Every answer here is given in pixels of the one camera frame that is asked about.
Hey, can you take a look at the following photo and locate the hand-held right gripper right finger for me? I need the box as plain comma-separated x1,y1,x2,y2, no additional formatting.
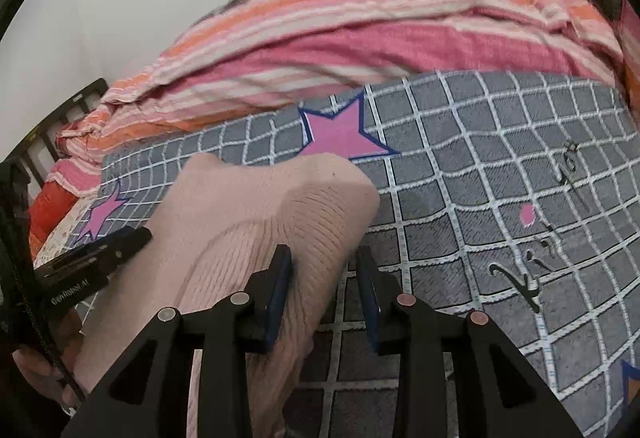
356,245,583,438

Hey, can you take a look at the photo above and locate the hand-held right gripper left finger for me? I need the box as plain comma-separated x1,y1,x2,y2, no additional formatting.
60,244,295,438

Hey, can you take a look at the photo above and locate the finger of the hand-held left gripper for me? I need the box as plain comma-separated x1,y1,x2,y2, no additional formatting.
70,225,153,265

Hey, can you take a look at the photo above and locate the pink knitted sweater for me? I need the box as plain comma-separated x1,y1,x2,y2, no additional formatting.
75,153,382,438

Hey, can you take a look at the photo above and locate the person's left hand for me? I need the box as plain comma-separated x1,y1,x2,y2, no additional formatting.
12,308,89,416

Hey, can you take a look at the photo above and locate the floral bed sheet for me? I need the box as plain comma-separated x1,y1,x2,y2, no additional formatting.
45,213,96,260

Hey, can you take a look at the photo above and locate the grey checked star bed sheet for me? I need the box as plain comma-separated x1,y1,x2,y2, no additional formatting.
75,70,640,438

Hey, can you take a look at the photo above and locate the pink orange striped quilt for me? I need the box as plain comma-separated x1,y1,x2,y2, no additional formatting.
27,0,640,259

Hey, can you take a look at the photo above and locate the dark headboard rail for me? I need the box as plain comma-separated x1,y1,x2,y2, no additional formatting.
0,78,109,199

